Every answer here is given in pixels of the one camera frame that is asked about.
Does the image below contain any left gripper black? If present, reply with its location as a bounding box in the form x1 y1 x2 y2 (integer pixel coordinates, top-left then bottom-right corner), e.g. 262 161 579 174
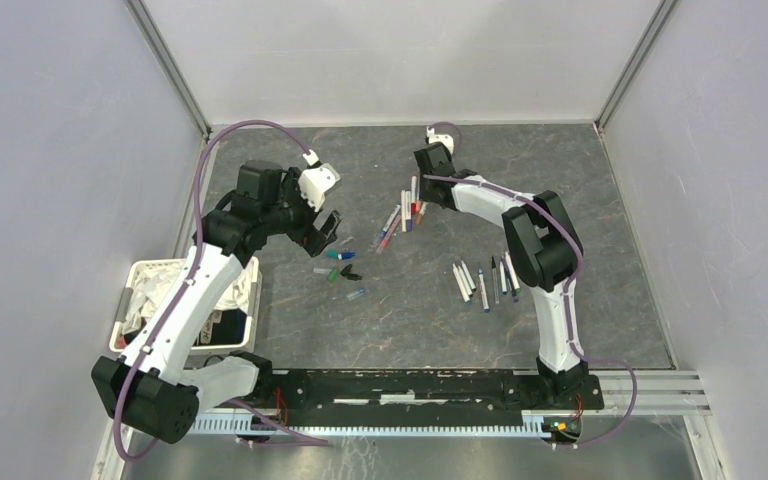
262 168 342 256

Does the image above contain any red tipped white pen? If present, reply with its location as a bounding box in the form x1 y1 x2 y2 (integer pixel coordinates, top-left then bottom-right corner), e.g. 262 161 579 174
410 175 419 215

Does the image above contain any yellow capped white pen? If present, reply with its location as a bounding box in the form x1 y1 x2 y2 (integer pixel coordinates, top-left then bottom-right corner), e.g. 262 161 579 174
400 190 410 233

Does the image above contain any purple transparent pen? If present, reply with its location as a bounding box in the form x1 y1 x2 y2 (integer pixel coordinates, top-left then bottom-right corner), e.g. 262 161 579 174
500 257 519 303

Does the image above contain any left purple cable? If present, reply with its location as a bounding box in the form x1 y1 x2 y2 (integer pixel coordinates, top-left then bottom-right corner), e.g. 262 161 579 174
112 119 332 464

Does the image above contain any black pen cap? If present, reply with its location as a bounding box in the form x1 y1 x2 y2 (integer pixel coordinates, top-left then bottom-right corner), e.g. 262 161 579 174
340 264 363 281

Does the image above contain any black capped pen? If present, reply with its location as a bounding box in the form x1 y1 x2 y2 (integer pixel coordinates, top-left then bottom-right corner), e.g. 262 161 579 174
460 259 477 295

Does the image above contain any aluminium frame rail right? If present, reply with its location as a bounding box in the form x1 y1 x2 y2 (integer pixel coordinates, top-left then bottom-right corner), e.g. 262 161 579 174
593 0 680 136

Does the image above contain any white cloth in basket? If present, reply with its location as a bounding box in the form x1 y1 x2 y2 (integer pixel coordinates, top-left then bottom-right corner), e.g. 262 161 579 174
116 257 260 333

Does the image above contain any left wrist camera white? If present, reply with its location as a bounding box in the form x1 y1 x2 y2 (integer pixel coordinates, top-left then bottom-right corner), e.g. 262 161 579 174
298 150 341 212

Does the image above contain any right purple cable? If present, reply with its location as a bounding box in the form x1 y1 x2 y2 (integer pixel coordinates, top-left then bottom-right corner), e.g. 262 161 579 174
423 121 640 450

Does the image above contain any blue capped white pen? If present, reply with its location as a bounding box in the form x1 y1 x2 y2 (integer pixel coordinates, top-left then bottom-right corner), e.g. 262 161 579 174
498 259 509 295

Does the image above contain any white slotted cable duct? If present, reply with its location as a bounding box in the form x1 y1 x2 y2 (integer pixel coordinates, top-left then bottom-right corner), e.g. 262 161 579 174
189 409 572 439

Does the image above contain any aluminium frame rail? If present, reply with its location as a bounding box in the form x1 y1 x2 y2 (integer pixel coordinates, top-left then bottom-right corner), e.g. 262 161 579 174
124 0 212 139
593 0 680 136

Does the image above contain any violet capped white pen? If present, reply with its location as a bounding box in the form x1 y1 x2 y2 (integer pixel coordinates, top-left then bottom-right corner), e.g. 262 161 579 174
404 191 414 232

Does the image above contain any blue transparent pen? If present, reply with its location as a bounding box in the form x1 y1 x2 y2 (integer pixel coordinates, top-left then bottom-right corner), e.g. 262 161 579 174
477 268 491 313

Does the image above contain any aluminium frame rail left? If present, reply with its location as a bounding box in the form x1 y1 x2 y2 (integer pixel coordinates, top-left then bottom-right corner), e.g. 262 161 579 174
124 0 212 139

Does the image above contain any green capped white pen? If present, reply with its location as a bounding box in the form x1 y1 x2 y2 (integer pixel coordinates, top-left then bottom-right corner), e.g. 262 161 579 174
504 251 521 294

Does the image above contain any white plastic basket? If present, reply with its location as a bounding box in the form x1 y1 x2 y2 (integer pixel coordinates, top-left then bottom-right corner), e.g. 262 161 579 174
108 258 261 356

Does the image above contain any houndstooth patterned pen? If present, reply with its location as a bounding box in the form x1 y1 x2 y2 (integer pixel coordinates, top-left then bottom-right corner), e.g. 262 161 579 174
490 255 500 304

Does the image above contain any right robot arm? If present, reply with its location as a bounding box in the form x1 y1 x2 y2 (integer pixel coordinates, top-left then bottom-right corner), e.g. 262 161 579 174
413 142 589 408

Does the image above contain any teal capped white pen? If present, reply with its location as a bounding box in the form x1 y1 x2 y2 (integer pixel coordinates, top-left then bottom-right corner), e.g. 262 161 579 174
452 263 472 305

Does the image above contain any purple cable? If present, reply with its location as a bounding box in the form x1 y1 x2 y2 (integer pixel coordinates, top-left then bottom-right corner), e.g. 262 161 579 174
423 121 640 450
112 119 332 464

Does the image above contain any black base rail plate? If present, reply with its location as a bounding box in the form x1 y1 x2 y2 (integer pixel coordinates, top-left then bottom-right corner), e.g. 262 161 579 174
243 369 605 427

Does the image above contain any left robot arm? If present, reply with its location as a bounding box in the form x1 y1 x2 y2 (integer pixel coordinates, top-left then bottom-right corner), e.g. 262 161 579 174
91 161 341 444

